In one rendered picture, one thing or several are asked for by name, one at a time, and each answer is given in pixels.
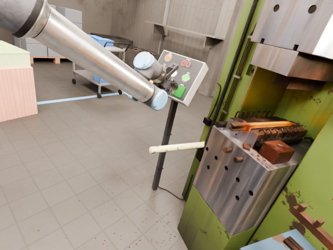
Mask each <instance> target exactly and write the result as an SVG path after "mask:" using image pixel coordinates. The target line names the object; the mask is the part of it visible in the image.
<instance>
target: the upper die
mask: <svg viewBox="0 0 333 250"><path fill-rule="evenodd" d="M250 64H252V65H255V66H258V67H261V68H264V69H267V70H270V71H273V72H276V73H279V74H282V75H285V76H289V77H297V78H304V79H312V80H319V81H327V82H333V60H330V59H326V58H323V57H319V56H314V55H310V54H306V53H302V52H298V51H293V50H288V49H284V48H279V47H274V46H269V45H265V44H260V43H258V45H257V47H256V49H255V52H254V54H253V57H252V60H251V62H250Z"/></svg>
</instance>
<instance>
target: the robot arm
mask: <svg viewBox="0 0 333 250"><path fill-rule="evenodd" d="M0 28H1V29H3V30H4V31H6V32H8V33H10V34H12V35H13V36H15V37H17V38H19V39H22V38H28V37H29V38H32V39H34V40H36V41H37V42H39V43H41V44H43V45H44V46H46V47H48V48H49V49H51V50H53V51H55V52H56V53H58V54H60V55H62V56H63V57H65V58H67V59H68V60H70V61H72V62H74V63H75V64H77V65H79V66H81V67H82V68H84V69H86V70H88V71H89V72H91V73H93V74H94V75H96V76H98V77H99V78H101V79H103V80H105V81H106V82H108V83H110V84H112V85H113V86H115V87H117V88H118V89H120V90H122V92H123V94H125V95H126V96H127V97H129V98H130V99H132V100H134V101H135V102H137V101H140V102H142V103H143V104H145V105H147V106H149V107H150V108H152V109H153V110H155V111H159V110H161V109H162V108H163V107H164V106H165V105H166V103H167V99H168V95H167V93H168V94H170V92H171V90H172V94H173V93H174V92H175V91H176V90H177V89H178V84H177V83H176V82H175V80H174V79H172V78H171V77H170V76H171V75H172V74H174V73H175V72H176V71H177V70H178V69H179V65H178V64H175V63H172V64H170V65H169V66H168V67H167V68H166V69H165V68H164V67H163V66H162V65H161V64H160V63H159V62H158V61H157V60H156V59H155V58H154V56H153V55H151V54H150V53H149V52H141V53H139V54H138V55H137V56H136V57H135V59H134V62H133V64H134V67H135V68H134V69H132V68H131V67H129V66H128V65H127V64H126V63H124V62H123V61H122V60H120V59H119V58H118V57H116V56H115V55H114V54H112V53H111V52H110V51H108V50H107V49H106V48H105V47H103V46H102V45H101V44H99V43H98V42H97V41H95V40H94V39H93V38H91V37H90V36H89V35H87V34H86V33H85V32H83V31H82V30H81V29H80V28H78V27H77V26H76V25H74V24H73V23H72V22H70V21H69V20H68V19H66V18H65V17H64V16H62V15H61V14H60V13H59V12H57V11H56V10H55V9H53V8H52V7H51V6H49V4H48V1H47V0H0ZM150 80H152V81H153V83H151V82H150Z"/></svg>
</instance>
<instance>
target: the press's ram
mask: <svg viewBox="0 0 333 250"><path fill-rule="evenodd" d="M250 41H251V42H255V43H260V44H265V45H269V46H274V47H279V48H284V49H288V50H293V51H298V52H302V53H306V54H310V55H314V56H319V57H323V58H326V59H330V60H333V0H265V2H264V5H263V7H262V10H261V13H260V16H259V18H258V21H257V24H256V26H255V29H254V32H253V35H252V37H251V40H250Z"/></svg>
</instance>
